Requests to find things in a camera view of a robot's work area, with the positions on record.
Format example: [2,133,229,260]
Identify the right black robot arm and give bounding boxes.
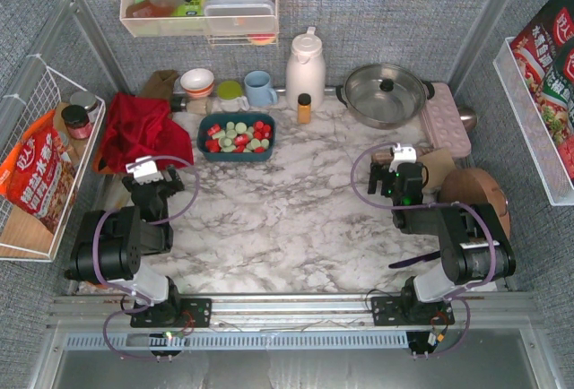
[367,162,516,324]

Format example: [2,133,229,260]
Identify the purple knife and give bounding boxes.
[388,251,440,269]

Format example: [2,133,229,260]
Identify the orange spice jar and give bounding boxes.
[297,93,311,124]

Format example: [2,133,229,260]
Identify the white orange striped bowl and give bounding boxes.
[180,68,214,98]

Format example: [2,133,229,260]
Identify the red seasoning bags right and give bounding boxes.
[510,0,573,178]

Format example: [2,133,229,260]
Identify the green lid white cup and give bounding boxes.
[216,81,249,112]

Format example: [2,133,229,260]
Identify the white wire basket right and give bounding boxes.
[492,37,573,206]

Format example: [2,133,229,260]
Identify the white wire basket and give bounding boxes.
[1,65,107,262]
[492,37,573,206]

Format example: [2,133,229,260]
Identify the brown cloth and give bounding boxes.
[138,70,179,100]

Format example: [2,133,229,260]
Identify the white wire basket left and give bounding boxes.
[1,65,107,262]

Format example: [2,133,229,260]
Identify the steel pot with lid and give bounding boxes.
[335,64,435,130]

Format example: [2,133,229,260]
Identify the pink egg tray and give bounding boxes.
[420,82,472,159]

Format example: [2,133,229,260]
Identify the teal storage basket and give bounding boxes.
[196,112,275,162]

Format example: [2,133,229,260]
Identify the white wall basket top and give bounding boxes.
[119,0,279,45]

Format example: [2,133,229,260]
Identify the green capsule bottom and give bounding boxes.
[219,137,234,148]

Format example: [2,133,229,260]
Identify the blue mug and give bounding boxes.
[244,71,278,108]

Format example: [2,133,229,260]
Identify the clear glass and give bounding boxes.
[186,98,213,116]

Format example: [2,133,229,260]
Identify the red cloth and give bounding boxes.
[94,92,194,174]

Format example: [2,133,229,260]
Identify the silver lid jar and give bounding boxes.
[70,91,99,123]

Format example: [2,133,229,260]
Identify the orange tray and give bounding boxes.
[92,155,114,175]

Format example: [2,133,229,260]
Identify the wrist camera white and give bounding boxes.
[126,156,164,185]
[388,143,417,172]

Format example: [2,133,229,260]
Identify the white thermos jug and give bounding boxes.
[285,27,326,111]

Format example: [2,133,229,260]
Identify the steel ladle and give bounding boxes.
[457,106,478,134]

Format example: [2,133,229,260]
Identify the red seasoning bag left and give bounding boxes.
[1,109,75,234]

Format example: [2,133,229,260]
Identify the round wooden board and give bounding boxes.
[438,168,510,238]

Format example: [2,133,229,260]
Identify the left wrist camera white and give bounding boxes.
[126,156,164,185]

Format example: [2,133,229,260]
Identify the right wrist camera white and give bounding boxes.
[388,143,417,172]

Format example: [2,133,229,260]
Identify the red capsule number two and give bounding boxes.
[234,134,251,146]

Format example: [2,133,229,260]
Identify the red lid jar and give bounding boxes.
[61,105,92,140]

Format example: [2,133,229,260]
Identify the brown cardboard sheet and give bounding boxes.
[418,149,457,190]

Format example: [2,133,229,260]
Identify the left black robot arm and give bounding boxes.
[65,165,184,320]

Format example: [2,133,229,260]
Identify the clear plastic containers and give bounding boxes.
[203,0,275,35]

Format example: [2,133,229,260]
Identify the green capsule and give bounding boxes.
[219,137,234,148]
[235,122,248,134]

